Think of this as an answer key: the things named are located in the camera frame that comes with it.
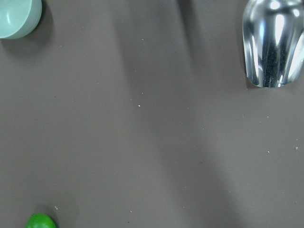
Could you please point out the metal scoop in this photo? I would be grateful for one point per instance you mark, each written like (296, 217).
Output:
(273, 38)

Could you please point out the green lime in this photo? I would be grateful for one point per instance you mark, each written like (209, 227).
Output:
(40, 221)

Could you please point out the green bowl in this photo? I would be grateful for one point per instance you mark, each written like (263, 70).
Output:
(19, 17)

